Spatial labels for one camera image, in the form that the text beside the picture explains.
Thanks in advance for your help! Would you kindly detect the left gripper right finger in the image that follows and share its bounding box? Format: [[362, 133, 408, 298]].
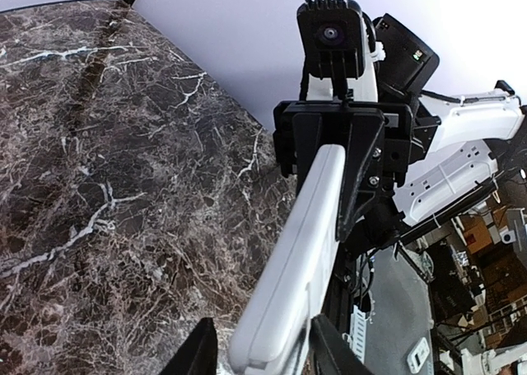
[[310, 314, 372, 375]]

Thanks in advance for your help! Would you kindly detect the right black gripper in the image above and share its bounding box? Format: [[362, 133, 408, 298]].
[[273, 101, 413, 242]]

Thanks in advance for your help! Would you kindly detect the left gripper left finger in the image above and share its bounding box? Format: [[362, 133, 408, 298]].
[[159, 317, 218, 375]]

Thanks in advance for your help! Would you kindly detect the white remote control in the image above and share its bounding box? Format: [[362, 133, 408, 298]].
[[228, 144, 345, 374]]

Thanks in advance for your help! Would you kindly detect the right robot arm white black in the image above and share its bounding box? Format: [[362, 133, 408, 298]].
[[273, 9, 526, 252]]

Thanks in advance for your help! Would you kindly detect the white slotted cable duct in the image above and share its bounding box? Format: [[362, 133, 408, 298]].
[[346, 305, 371, 363]]

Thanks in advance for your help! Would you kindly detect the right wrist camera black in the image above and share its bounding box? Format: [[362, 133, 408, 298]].
[[296, 0, 366, 79]]

